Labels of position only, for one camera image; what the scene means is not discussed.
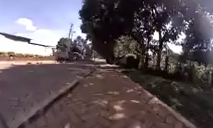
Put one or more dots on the low hedge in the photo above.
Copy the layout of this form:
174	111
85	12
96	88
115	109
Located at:
14	54

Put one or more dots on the grey kerb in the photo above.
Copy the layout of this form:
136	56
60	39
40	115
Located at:
44	108

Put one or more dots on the small shelter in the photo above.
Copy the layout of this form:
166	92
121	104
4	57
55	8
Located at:
129	60

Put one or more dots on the vehicle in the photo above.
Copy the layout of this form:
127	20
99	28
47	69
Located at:
63	55

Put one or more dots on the grass verge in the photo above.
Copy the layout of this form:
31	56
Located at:
189	96

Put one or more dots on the brick road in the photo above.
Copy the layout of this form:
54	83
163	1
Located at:
27	85

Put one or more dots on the row of large trees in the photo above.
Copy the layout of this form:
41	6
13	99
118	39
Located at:
107	23

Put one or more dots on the clump of trees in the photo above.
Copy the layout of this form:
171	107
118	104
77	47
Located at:
77	45

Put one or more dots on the white building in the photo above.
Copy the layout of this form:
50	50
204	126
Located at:
14	46

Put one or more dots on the red brick path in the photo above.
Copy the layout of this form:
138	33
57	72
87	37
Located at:
107	96

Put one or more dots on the pole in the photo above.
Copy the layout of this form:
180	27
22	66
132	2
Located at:
70	31

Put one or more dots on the robot's own part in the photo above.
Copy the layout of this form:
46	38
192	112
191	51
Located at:
67	126
137	126

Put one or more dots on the pale path edging kerb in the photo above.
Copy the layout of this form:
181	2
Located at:
162	106

